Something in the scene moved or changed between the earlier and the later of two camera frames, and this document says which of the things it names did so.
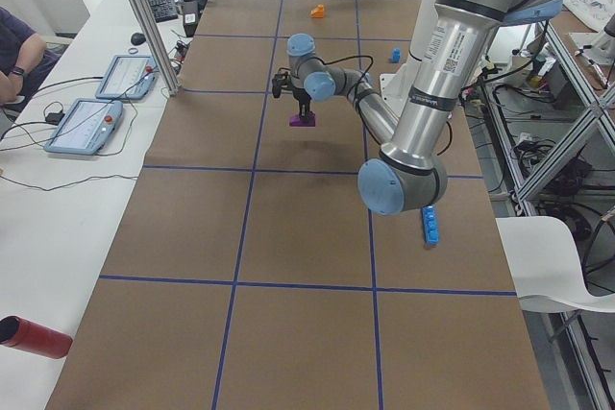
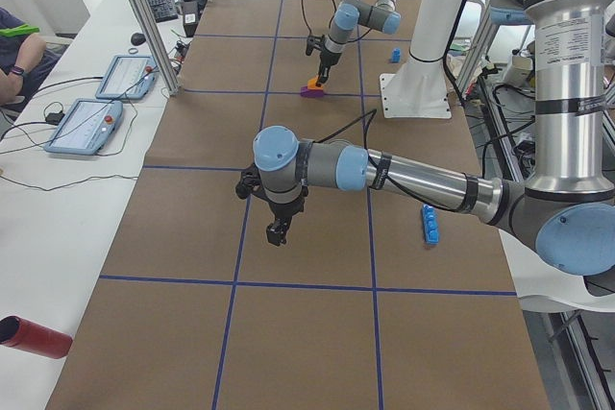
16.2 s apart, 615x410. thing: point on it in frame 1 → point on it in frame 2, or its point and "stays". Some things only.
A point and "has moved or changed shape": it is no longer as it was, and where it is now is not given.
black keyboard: [160, 0] stays
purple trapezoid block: [296, 120] has moved or changed shape
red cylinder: [20, 333] stays
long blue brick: [431, 227] stays
